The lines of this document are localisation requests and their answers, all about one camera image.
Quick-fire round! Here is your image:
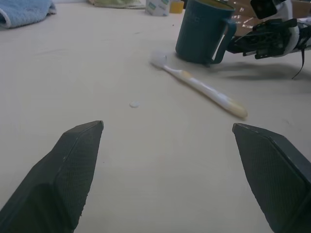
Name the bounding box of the teal ribbed plastic mug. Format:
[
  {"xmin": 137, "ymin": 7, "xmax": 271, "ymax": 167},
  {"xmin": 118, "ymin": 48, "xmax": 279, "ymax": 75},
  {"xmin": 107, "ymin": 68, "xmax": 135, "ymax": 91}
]
[{"xmin": 175, "ymin": 0, "xmax": 237, "ymax": 65}]

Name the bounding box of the white and yellow toothbrush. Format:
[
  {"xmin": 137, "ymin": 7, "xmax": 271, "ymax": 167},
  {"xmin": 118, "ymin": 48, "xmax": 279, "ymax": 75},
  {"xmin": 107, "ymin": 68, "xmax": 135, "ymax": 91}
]
[{"xmin": 149, "ymin": 49, "xmax": 249, "ymax": 119}]

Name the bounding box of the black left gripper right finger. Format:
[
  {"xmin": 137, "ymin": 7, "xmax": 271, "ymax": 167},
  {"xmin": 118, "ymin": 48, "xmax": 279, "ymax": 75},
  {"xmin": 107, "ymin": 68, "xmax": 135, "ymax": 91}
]
[{"xmin": 232, "ymin": 122, "xmax": 311, "ymax": 233}]

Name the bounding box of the brown cardboard box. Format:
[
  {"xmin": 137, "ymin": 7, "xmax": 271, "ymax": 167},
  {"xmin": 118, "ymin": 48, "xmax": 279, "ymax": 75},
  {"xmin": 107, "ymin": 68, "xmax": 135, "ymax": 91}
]
[{"xmin": 229, "ymin": 0, "xmax": 311, "ymax": 37}]

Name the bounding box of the white box with green label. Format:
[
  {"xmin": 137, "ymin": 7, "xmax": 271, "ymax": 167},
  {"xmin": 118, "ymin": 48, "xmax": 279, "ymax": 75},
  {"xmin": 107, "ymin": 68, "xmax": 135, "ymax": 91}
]
[{"xmin": 145, "ymin": 0, "xmax": 171, "ymax": 17}]

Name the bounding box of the pale green cloth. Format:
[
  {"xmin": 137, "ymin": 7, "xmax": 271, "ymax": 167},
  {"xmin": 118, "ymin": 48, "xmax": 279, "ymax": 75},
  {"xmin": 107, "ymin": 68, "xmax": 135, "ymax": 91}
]
[{"xmin": 86, "ymin": 0, "xmax": 146, "ymax": 9}]

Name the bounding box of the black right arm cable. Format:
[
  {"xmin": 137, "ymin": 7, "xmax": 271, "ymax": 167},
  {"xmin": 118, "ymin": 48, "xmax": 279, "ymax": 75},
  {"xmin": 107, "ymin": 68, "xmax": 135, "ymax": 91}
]
[{"xmin": 291, "ymin": 45, "xmax": 306, "ymax": 80}]

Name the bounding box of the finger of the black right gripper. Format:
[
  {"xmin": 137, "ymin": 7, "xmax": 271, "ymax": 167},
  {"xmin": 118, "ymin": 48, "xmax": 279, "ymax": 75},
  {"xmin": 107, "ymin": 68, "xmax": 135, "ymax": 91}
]
[
  {"xmin": 226, "ymin": 42, "xmax": 257, "ymax": 57},
  {"xmin": 230, "ymin": 30, "xmax": 256, "ymax": 45}
]

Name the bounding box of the light blue towel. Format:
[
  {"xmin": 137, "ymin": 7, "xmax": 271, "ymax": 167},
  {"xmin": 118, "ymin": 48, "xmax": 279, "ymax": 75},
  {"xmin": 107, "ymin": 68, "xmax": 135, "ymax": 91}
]
[{"xmin": 0, "ymin": 0, "xmax": 57, "ymax": 29}]

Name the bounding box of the yellow tape roll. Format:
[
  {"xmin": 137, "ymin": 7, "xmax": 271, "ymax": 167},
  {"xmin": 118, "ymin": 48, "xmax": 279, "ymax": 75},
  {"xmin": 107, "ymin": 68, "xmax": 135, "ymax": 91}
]
[{"xmin": 169, "ymin": 0, "xmax": 186, "ymax": 14}]

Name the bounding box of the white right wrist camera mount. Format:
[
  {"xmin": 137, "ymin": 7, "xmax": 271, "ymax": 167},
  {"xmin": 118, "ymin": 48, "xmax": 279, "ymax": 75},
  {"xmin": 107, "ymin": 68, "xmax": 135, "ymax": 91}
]
[{"xmin": 250, "ymin": 0, "xmax": 311, "ymax": 53}]

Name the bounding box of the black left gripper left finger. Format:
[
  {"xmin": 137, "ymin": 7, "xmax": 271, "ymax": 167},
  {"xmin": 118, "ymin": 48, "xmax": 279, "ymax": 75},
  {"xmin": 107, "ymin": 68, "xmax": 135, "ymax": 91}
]
[{"xmin": 0, "ymin": 120, "xmax": 104, "ymax": 233}]

